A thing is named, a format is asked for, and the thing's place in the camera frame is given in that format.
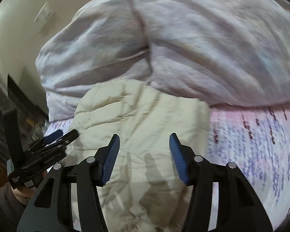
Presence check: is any lavender floral duvet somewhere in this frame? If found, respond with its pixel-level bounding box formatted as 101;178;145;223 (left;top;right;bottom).
35;0;290;121

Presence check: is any cream quilted down jacket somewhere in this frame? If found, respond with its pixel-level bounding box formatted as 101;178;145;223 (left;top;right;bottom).
62;79;210;231

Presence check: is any person's left hand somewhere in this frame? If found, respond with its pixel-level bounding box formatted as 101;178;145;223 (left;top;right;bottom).
8;183;37;206

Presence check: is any pink floral bed sheet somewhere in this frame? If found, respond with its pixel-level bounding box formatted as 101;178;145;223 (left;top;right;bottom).
47;103;290;229

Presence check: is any white wall socket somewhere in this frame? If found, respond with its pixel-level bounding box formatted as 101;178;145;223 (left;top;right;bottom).
34;2;54;27

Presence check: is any dark bedside furniture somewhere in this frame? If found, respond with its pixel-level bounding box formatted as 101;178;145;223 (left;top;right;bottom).
0;77;48;169

